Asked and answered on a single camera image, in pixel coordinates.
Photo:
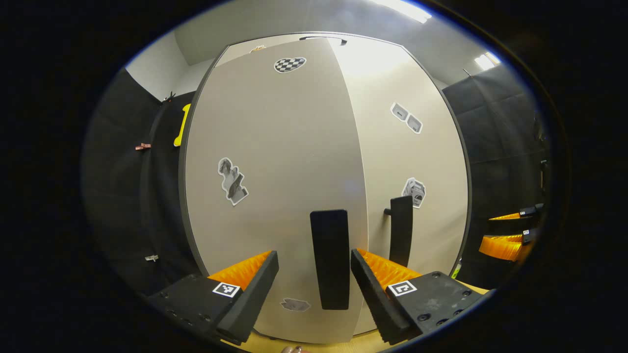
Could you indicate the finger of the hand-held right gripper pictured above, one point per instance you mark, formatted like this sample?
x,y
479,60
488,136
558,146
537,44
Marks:
x,y
500,247
527,212

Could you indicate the white and grey shoe cabinet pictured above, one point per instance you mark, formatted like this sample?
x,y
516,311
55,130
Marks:
x,y
182,162

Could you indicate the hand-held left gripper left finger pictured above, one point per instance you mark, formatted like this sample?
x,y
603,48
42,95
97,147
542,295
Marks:
x,y
255,289

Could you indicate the white cloth clip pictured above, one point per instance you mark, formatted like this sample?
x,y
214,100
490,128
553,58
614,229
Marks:
x,y
151,258

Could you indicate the white cabinet door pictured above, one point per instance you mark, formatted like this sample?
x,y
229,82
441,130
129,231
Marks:
x,y
417,157
284,162

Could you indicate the red cloth clip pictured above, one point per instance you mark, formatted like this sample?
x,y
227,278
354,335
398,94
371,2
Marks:
x,y
143,146

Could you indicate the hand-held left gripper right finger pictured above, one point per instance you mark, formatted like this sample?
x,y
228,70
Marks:
x,y
375,294

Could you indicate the long ceiling light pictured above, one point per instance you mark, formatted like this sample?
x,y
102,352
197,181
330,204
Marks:
x,y
402,10

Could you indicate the beige cabinet drawer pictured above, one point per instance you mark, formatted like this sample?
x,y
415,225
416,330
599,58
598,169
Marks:
x,y
245,50

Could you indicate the small ceiling light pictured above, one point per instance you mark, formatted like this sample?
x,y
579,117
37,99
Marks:
x,y
487,61

